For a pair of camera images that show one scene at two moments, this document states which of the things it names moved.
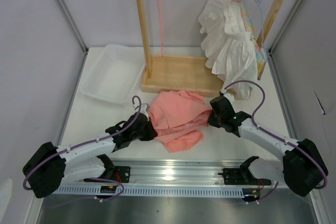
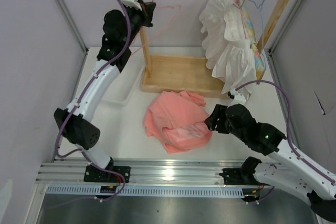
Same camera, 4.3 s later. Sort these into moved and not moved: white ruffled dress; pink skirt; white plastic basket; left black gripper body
Moved: left black gripper body
Not moved: white plastic basket; white ruffled dress; pink skirt
